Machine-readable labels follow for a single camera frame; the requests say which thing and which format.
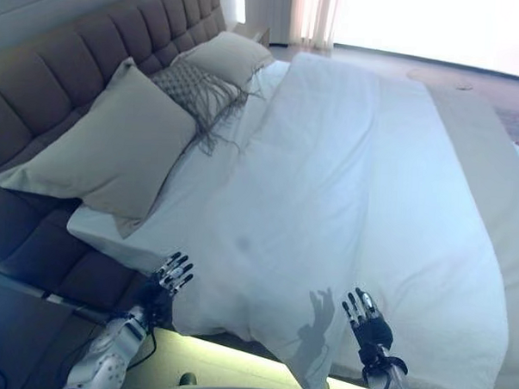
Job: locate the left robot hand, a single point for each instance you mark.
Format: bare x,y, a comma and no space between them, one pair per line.
165,289

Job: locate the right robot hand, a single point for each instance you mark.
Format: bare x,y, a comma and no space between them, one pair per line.
372,330

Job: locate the white duvet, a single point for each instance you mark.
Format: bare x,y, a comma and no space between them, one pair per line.
350,185

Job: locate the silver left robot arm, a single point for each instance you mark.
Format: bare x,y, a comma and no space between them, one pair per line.
110,351

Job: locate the beige pillow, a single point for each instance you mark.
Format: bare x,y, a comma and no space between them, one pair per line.
115,153
227,55

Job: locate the fringed macrame cushion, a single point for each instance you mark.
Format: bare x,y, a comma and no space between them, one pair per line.
191,86

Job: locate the small wooden bedside table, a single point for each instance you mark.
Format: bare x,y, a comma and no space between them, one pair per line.
253,34

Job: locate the sheer pink curtain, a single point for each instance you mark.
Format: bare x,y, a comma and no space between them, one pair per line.
306,15

